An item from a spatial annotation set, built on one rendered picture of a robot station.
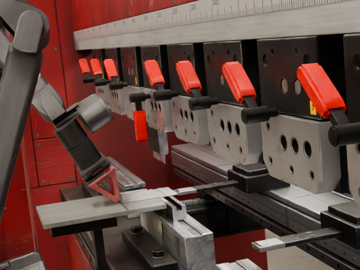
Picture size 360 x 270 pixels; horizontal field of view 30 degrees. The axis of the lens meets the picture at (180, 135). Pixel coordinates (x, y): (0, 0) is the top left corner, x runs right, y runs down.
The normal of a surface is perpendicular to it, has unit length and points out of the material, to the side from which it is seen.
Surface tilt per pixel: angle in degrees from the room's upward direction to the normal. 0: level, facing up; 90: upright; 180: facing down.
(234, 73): 39
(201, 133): 90
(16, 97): 78
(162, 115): 90
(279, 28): 90
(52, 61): 90
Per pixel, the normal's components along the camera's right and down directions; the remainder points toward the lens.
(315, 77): 0.11, -0.70
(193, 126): -0.95, 0.13
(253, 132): 0.29, 0.11
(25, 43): 0.18, -0.10
